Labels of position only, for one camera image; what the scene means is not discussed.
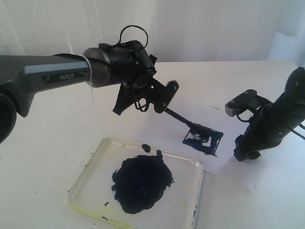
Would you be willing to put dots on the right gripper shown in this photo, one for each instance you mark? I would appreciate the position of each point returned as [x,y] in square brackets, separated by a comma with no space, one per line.
[266,130]

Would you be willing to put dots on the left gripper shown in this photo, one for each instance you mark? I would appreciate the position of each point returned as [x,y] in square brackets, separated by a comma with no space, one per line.
[151,92]

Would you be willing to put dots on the white paper sheet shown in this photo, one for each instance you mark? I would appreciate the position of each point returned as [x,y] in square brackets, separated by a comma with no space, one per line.
[165,132]

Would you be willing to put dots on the black paintbrush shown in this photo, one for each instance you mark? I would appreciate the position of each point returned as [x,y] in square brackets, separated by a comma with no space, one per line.
[194,128]

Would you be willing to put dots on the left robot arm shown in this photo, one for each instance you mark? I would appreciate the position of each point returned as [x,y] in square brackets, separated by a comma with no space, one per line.
[21,77]

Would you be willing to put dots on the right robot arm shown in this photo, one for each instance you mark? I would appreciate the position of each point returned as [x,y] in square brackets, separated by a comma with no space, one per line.
[291,103]

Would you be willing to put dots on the dark blue paint blob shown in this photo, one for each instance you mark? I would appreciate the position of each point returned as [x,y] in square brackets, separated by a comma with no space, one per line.
[141,182]

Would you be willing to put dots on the clear plastic paint tray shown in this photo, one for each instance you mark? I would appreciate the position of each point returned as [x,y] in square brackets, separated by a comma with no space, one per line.
[91,193]

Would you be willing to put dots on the white backdrop curtain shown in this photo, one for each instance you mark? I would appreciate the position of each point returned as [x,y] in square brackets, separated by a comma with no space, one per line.
[173,30]

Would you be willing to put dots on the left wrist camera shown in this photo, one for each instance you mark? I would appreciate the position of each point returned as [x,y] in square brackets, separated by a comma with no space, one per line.
[166,95]

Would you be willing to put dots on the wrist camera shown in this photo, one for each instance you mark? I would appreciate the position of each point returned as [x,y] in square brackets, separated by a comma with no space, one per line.
[166,95]
[247,100]

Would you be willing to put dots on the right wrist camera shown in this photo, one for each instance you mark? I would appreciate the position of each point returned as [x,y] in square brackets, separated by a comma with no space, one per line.
[247,100]

